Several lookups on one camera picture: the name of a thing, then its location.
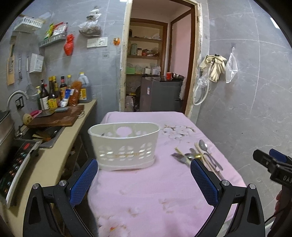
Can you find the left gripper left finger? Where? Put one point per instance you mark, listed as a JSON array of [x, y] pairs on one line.
[[80, 181]]

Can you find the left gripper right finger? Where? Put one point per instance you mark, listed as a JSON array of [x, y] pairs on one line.
[[209, 184]]

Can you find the small gold spoon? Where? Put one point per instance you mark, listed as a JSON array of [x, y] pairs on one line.
[[191, 156]]

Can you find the wooden chopstick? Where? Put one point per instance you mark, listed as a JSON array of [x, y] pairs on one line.
[[205, 158], [182, 154]]

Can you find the silver tablespoon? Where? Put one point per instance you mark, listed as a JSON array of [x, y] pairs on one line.
[[214, 162]]

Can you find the silver fork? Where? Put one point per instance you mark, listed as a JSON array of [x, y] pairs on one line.
[[177, 156]]

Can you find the person's right hand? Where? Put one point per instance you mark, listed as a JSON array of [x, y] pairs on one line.
[[278, 198]]

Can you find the pink floral table cloth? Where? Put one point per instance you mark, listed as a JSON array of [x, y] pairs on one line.
[[161, 200]]

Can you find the white plastic utensil basket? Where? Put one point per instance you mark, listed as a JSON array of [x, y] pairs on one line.
[[124, 146]]

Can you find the induction cooker panel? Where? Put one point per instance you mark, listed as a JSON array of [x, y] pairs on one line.
[[19, 155]]

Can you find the wooden cutting board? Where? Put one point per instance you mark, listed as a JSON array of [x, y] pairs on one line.
[[67, 118]]

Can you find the steel cooking pot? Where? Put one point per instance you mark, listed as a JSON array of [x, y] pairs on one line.
[[7, 133]]

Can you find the large cooking oil jug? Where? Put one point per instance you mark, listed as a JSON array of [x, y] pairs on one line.
[[86, 90]]

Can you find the dark soy sauce bottle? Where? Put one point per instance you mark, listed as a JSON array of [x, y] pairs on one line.
[[44, 96]]

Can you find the clear hanging plastic bag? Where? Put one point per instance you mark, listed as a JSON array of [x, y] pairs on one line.
[[231, 67]]

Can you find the dark grey refrigerator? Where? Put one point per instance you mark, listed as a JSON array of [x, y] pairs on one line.
[[157, 95]]

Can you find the beige rubber gloves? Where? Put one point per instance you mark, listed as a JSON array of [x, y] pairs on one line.
[[216, 64]]

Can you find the red cup on fridge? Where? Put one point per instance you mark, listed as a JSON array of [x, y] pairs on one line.
[[169, 76]]

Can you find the red plastic bag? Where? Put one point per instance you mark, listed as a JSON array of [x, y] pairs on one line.
[[69, 45]]

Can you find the hanging bag of dried goods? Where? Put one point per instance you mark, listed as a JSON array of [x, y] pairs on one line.
[[91, 27]]

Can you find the white wall socket plate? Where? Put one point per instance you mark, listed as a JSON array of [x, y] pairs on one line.
[[97, 42]]

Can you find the grey metal wall shelf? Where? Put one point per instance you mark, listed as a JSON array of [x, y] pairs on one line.
[[52, 40]]

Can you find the orange wall hook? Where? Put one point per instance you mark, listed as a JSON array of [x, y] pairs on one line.
[[116, 41]]

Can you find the white wall rack basket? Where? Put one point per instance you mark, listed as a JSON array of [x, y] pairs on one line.
[[27, 24]]

